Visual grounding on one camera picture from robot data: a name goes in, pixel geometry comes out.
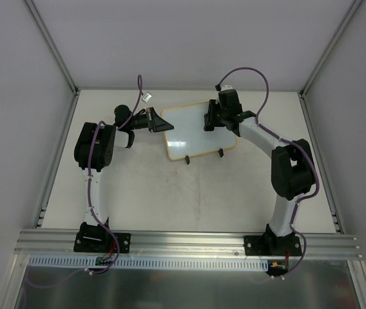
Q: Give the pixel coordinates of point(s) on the white slotted cable duct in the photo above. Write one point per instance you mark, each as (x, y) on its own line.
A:
(152, 263)

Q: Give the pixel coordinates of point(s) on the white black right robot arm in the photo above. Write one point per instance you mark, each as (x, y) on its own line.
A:
(292, 171)

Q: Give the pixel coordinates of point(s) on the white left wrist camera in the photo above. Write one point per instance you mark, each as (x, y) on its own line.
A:
(146, 97)

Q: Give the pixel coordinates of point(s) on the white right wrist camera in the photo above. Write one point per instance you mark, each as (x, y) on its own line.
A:
(222, 87)

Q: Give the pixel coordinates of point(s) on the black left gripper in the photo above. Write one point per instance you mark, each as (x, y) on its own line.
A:
(153, 120)

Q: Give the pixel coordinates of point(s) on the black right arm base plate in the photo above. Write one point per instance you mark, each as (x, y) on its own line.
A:
(264, 245)

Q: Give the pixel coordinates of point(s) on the yellow framed whiteboard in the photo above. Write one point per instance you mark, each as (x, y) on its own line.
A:
(188, 138)

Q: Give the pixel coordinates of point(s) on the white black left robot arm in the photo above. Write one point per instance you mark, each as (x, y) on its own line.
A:
(94, 153)

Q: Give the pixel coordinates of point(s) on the aluminium mounting rail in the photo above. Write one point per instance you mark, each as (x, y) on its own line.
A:
(188, 244)

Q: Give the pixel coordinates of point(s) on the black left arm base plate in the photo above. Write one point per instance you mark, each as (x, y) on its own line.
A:
(101, 242)

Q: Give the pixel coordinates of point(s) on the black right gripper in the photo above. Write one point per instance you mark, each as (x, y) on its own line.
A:
(217, 115)

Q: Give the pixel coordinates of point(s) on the black whiteboard stand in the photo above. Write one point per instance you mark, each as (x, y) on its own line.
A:
(218, 152)

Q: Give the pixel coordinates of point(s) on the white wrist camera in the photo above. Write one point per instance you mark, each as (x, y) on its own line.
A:
(146, 97)
(222, 87)

